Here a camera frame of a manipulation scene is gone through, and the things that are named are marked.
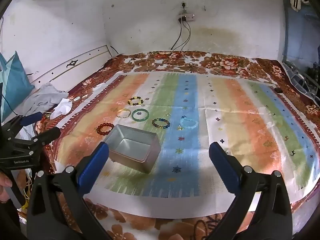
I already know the green jade bangle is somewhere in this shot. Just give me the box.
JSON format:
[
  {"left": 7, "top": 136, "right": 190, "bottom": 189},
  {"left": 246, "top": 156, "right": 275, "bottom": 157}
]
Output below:
[{"left": 131, "top": 109, "right": 150, "bottom": 122}]

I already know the white power strip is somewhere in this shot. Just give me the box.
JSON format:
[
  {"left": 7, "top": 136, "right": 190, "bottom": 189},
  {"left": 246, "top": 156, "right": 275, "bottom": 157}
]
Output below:
[{"left": 177, "top": 12, "right": 196, "bottom": 22}]

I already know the blue door frame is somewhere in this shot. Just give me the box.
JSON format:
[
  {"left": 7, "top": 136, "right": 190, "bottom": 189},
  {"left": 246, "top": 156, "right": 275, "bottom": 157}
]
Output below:
[{"left": 282, "top": 0, "right": 320, "bottom": 64}]

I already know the plastic covered rack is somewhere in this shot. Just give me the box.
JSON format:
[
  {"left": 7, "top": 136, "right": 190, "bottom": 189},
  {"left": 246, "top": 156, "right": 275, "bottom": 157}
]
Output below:
[{"left": 281, "top": 60, "right": 320, "bottom": 102}]

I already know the red bead bracelet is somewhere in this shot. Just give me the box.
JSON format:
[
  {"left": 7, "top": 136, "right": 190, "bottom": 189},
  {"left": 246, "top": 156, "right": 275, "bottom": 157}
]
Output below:
[{"left": 97, "top": 123, "right": 115, "bottom": 135}]

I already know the grey cloth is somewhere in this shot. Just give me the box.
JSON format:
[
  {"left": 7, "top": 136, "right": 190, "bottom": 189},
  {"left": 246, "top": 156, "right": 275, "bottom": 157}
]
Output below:
[{"left": 21, "top": 82, "right": 69, "bottom": 117}]

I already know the person's left hand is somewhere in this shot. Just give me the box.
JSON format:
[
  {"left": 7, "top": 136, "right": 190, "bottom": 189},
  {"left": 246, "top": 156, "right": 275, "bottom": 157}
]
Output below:
[{"left": 0, "top": 172, "right": 13, "bottom": 203}]

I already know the teal pillow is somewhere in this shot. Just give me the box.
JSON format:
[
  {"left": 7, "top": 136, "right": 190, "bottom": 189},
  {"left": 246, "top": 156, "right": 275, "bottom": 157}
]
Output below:
[{"left": 0, "top": 51, "right": 35, "bottom": 123}]

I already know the light blue bead bracelet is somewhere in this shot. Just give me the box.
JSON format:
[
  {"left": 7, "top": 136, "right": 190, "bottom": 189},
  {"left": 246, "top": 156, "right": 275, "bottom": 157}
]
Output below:
[{"left": 180, "top": 118, "right": 199, "bottom": 130}]

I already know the white crumpled tissue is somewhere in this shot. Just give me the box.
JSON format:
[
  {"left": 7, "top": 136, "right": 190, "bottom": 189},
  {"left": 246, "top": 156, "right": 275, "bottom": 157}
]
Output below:
[{"left": 50, "top": 97, "right": 73, "bottom": 120}]

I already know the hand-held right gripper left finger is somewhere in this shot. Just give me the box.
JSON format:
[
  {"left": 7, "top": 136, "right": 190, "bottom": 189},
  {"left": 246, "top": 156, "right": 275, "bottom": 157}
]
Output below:
[{"left": 26, "top": 142, "right": 113, "bottom": 240}]

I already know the brown floral blanket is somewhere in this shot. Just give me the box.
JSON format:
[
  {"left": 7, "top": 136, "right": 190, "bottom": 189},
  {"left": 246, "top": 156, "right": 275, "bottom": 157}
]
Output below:
[{"left": 35, "top": 51, "right": 320, "bottom": 240}]

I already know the white bed headboard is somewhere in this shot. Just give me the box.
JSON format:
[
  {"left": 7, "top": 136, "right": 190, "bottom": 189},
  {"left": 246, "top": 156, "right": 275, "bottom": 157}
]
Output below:
[{"left": 29, "top": 44, "right": 112, "bottom": 85}]

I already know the multicolour bead bracelet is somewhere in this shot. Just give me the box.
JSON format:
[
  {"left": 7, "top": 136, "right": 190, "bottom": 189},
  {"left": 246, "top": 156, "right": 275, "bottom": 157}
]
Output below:
[{"left": 152, "top": 118, "right": 170, "bottom": 128}]

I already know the striped colourful mat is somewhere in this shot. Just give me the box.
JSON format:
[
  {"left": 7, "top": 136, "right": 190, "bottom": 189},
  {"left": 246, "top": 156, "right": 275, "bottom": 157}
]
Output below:
[{"left": 54, "top": 71, "right": 320, "bottom": 218}]

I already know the silver metal tin box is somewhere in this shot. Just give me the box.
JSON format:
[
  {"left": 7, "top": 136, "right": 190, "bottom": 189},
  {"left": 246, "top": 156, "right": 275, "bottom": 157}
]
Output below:
[{"left": 103, "top": 124, "right": 161, "bottom": 175}]

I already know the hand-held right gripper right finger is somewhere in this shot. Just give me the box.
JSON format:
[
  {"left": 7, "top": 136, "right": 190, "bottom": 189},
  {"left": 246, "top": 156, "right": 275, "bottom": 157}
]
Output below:
[{"left": 205, "top": 142, "right": 293, "bottom": 240}]

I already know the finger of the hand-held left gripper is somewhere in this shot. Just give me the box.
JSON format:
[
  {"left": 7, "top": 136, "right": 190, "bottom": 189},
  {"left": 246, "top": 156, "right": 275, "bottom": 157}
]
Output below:
[
  {"left": 5, "top": 112, "right": 43, "bottom": 133},
  {"left": 15, "top": 128, "right": 62, "bottom": 153}
]

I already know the yellow and black bead bracelet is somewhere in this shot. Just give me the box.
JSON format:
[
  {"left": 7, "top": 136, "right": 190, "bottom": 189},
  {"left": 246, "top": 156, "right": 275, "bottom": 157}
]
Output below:
[{"left": 127, "top": 96, "right": 144, "bottom": 106}]

